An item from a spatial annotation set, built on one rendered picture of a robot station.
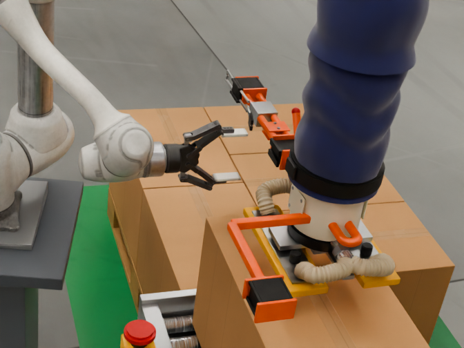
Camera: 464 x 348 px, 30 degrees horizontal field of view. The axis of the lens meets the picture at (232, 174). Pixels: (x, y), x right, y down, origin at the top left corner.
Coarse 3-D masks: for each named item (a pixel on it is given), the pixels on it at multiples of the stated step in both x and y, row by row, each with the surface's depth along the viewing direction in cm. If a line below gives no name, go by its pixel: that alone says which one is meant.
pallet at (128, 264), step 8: (112, 200) 382; (112, 208) 383; (112, 216) 385; (112, 224) 386; (120, 224) 367; (120, 232) 382; (120, 240) 378; (120, 248) 373; (120, 256) 371; (128, 256) 369; (128, 264) 364; (128, 272) 360; (128, 280) 356; (136, 280) 341; (136, 288) 342; (136, 296) 343; (136, 304) 344
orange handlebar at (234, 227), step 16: (256, 96) 253; (272, 128) 236; (288, 128) 237; (240, 224) 198; (256, 224) 199; (272, 224) 201; (288, 224) 202; (336, 224) 201; (352, 224) 202; (240, 240) 192; (352, 240) 197; (256, 272) 183
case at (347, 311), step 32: (224, 224) 239; (224, 256) 227; (256, 256) 229; (320, 256) 232; (224, 288) 228; (352, 288) 222; (384, 288) 224; (224, 320) 229; (288, 320) 209; (320, 320) 210; (352, 320) 212; (384, 320) 213
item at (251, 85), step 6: (240, 78) 257; (246, 78) 258; (252, 78) 258; (258, 78) 260; (240, 84) 254; (246, 84) 254; (252, 84) 254; (258, 84) 255; (246, 90) 252; (252, 90) 252; (258, 90) 253; (264, 90) 254; (252, 96) 253; (264, 96) 255
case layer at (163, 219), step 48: (240, 144) 356; (144, 192) 319; (192, 192) 323; (240, 192) 327; (384, 192) 339; (144, 240) 323; (192, 240) 298; (384, 240) 312; (432, 240) 315; (144, 288) 328; (192, 288) 277; (432, 288) 307
